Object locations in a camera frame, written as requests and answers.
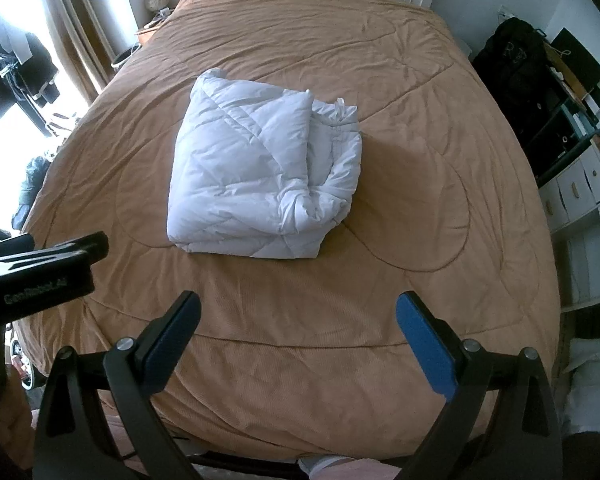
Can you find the hanging dark clothes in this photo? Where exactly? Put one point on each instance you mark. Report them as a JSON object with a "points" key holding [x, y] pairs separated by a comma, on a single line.
{"points": [[25, 65]]}

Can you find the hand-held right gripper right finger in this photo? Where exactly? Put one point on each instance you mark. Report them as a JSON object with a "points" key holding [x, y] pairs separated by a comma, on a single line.
{"points": [[425, 347]]}

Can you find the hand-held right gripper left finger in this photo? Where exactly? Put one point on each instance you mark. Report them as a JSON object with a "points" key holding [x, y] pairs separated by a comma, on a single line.
{"points": [[172, 345]]}

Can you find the beige curtain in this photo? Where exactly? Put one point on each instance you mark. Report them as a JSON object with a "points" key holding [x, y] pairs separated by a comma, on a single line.
{"points": [[75, 25]]}

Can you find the round bin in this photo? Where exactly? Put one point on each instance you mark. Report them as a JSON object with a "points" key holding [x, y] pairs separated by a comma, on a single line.
{"points": [[126, 57]]}

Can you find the white puffer jacket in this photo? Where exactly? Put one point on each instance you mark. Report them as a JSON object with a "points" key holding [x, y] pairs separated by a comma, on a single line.
{"points": [[240, 170]]}

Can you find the dark backpack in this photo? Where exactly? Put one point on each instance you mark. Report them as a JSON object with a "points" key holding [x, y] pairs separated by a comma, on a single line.
{"points": [[32, 185]]}

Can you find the black paper bag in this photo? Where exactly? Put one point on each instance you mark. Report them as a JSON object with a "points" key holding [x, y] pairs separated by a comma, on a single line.
{"points": [[580, 57]]}

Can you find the dark shelf unit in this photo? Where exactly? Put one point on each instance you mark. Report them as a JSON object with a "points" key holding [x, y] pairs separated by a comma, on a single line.
{"points": [[560, 130]]}

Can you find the round metal rim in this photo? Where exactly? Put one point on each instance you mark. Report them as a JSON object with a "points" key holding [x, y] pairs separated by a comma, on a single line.
{"points": [[22, 365]]}

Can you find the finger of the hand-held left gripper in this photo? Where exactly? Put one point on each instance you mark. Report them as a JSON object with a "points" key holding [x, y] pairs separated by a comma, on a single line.
{"points": [[10, 245], [80, 247]]}

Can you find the wooden nightstand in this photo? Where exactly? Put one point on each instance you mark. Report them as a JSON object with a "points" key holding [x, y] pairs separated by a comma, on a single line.
{"points": [[152, 27]]}

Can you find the round pale ornament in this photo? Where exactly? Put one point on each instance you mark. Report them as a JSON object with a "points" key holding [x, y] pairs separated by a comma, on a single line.
{"points": [[157, 1]]}

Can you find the white drawer cabinet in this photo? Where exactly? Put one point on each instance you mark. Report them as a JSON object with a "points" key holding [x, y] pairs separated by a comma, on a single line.
{"points": [[585, 210]]}

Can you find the white cloth pile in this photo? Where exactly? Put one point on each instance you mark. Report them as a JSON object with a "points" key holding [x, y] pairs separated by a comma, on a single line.
{"points": [[592, 380]]}

